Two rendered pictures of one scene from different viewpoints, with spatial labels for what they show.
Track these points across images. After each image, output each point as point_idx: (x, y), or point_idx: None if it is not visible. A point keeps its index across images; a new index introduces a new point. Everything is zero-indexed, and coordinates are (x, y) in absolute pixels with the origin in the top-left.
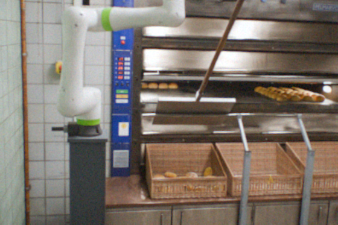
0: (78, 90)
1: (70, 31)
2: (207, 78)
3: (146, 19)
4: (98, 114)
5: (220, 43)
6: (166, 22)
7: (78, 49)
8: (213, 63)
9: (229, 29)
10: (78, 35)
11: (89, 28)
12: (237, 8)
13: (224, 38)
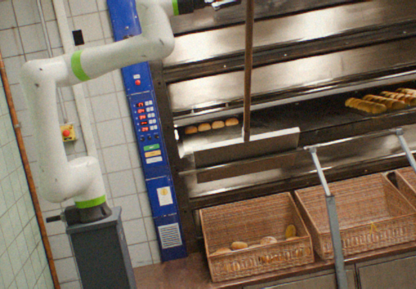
0: (61, 166)
1: (31, 93)
2: (247, 109)
3: (125, 55)
4: (99, 191)
5: (245, 61)
6: (151, 54)
7: (48, 113)
8: (247, 88)
9: (249, 40)
10: (44, 97)
11: (59, 83)
12: (249, 11)
13: (247, 53)
